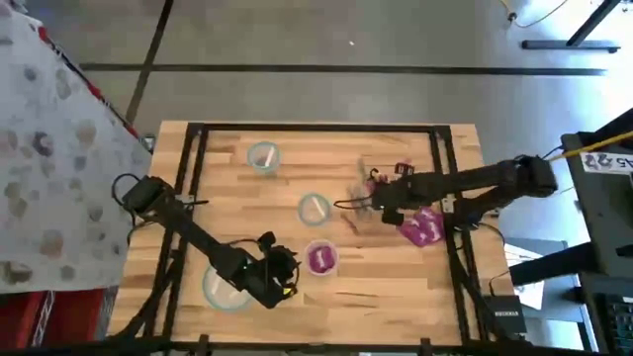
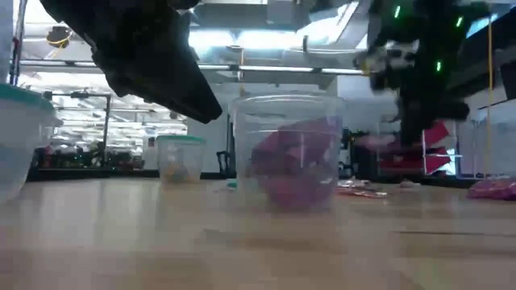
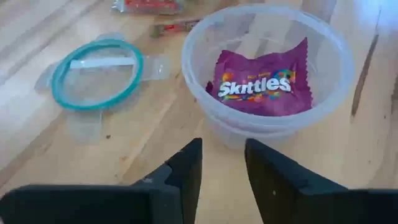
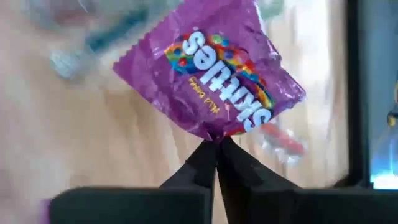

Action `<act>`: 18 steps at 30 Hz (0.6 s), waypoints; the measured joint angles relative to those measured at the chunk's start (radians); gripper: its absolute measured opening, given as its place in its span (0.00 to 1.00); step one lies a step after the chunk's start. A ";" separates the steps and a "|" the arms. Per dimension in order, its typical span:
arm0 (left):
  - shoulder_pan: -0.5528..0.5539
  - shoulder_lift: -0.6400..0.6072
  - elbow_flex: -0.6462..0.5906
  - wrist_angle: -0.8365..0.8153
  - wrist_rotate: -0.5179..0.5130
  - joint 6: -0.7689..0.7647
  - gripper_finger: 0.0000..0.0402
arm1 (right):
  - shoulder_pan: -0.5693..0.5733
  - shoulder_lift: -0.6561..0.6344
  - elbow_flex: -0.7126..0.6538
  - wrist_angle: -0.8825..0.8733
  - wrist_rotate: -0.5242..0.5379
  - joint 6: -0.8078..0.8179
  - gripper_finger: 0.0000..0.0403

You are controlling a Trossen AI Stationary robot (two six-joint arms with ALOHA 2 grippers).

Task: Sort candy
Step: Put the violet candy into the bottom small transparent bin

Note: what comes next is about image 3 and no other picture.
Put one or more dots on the green red candy stick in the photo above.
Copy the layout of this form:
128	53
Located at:
174	28

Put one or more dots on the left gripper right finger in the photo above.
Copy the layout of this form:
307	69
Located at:
295	199

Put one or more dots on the medium clear plastic container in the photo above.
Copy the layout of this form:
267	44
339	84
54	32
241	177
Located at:
192	62

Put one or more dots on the clear red candy packet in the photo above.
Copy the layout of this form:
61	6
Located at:
149	5

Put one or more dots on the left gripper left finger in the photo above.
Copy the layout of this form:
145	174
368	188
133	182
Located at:
124	205

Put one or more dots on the medium teal-rimmed clear lid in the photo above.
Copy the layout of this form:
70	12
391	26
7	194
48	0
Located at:
102	62

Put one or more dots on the purple Skittles candy pack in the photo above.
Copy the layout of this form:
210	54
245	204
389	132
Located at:
264	102

